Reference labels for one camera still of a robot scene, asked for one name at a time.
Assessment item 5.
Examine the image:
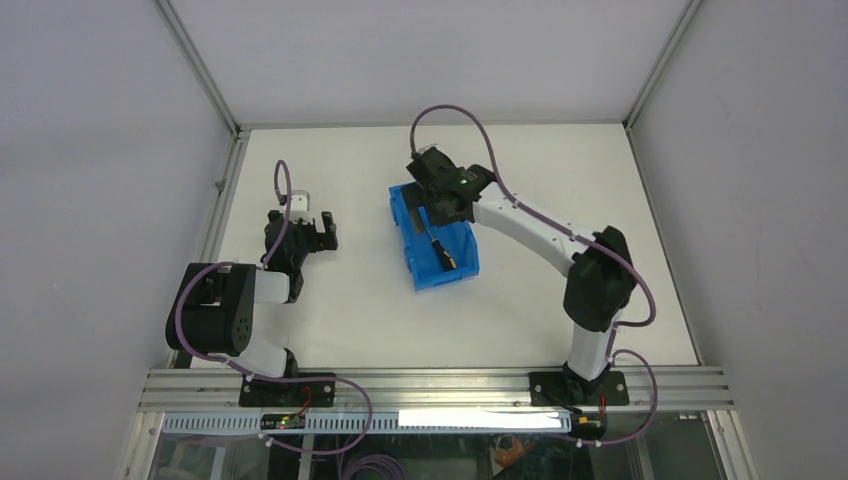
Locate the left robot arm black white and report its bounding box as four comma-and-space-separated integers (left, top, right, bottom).
165, 210, 338, 406

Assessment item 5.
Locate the blue plastic bin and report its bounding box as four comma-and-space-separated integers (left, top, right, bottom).
389, 184, 480, 291

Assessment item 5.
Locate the purple cable coil below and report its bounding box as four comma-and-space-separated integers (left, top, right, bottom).
337, 454, 409, 480

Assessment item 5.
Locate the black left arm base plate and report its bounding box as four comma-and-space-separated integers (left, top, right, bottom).
238, 372, 336, 408

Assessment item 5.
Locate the yellow black handled screwdriver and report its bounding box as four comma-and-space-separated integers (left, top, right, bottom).
424, 225, 457, 271

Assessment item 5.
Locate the orange object below table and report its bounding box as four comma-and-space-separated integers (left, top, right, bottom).
492, 435, 535, 469

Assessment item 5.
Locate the aluminium mounting rail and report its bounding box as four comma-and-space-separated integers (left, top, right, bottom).
138, 366, 735, 413

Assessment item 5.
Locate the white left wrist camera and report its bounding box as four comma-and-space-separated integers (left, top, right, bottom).
287, 190, 314, 224

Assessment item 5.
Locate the white slotted cable duct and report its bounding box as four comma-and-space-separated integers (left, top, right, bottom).
162, 409, 571, 436

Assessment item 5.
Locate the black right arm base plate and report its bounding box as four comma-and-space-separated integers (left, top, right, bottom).
528, 371, 630, 408

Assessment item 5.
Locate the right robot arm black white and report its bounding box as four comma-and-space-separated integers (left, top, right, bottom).
406, 146, 636, 405

